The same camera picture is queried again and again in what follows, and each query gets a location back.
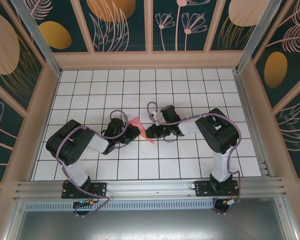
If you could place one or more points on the pink paper sheet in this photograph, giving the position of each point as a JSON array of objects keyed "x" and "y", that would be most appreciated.
[{"x": 136, "y": 122}]

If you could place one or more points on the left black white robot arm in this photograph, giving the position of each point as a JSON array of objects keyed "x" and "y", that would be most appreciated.
[{"x": 62, "y": 147}]

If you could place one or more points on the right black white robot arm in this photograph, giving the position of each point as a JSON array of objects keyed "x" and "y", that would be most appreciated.
[{"x": 220, "y": 132}]

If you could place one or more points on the grey metal sheet panel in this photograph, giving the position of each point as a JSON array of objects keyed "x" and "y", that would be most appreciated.
[{"x": 150, "y": 227}]

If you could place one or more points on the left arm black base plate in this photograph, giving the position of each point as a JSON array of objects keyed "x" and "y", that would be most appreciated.
[{"x": 100, "y": 188}]

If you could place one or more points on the long aluminium mounting rail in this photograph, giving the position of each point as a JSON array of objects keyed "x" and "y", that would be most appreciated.
[{"x": 150, "y": 187}]

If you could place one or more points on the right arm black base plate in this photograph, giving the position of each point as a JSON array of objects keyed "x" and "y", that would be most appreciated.
[{"x": 202, "y": 187}]

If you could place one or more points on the aluminium side rail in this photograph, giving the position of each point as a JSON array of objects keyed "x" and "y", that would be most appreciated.
[{"x": 252, "y": 125}]

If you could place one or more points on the aluminium frame post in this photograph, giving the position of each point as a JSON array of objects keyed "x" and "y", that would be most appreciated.
[
  {"x": 35, "y": 37},
  {"x": 260, "y": 37}
]

